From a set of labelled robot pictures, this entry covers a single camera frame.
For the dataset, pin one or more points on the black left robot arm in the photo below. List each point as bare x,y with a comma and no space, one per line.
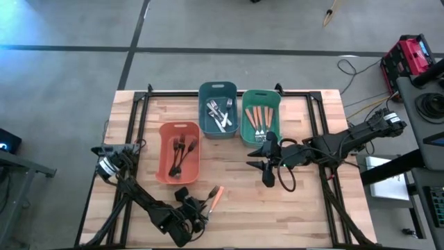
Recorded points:
145,205

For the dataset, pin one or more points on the black monitor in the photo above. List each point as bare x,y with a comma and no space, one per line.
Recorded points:
8,139

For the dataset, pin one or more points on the black stand bar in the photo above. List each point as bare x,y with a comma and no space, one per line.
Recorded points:
392,167

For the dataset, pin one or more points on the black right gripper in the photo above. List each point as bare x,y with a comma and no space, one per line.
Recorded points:
272,152

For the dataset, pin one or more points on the grey side table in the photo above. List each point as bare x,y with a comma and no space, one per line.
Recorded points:
21,165

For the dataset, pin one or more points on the grey metal cart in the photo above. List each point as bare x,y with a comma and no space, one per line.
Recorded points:
412,114

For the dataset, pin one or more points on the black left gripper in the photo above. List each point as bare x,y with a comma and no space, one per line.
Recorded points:
190,208

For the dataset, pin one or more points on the red black tool case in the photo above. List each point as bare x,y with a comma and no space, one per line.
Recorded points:
409,55

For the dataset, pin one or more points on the orange plastic bin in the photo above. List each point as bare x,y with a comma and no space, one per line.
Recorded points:
193,170

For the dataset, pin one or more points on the white flat box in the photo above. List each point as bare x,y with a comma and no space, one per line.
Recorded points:
388,187

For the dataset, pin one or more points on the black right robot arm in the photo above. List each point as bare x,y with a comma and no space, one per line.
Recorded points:
347,142

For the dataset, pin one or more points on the black keypad device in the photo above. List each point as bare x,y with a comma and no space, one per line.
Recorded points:
437,205

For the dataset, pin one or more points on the black tube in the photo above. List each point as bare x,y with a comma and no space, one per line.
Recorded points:
428,73

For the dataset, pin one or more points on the pile of dark forks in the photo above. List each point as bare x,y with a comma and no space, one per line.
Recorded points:
212,192

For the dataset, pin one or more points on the black metal table frame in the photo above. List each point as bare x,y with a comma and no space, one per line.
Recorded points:
173,93

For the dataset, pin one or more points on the small black floor object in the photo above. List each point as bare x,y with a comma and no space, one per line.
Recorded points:
409,232

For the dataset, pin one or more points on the dark teal plastic bin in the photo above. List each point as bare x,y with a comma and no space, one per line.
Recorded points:
204,121

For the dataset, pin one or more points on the green plastic bin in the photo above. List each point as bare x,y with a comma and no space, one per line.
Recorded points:
267,100

